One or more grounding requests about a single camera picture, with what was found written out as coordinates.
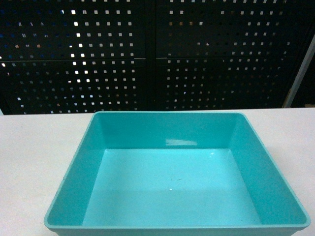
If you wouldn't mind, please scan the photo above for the teal plastic tray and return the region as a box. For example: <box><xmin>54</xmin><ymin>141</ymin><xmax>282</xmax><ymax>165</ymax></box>
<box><xmin>44</xmin><ymin>112</ymin><xmax>310</xmax><ymax>236</ymax></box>

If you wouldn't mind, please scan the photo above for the black perforated metal panel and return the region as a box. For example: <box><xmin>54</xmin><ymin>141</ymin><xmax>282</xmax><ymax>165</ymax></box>
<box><xmin>0</xmin><ymin>0</ymin><xmax>315</xmax><ymax>115</ymax></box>

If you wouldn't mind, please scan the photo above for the grey metal post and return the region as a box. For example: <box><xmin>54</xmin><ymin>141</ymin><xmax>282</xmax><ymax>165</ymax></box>
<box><xmin>283</xmin><ymin>36</ymin><xmax>315</xmax><ymax>108</ymax></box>

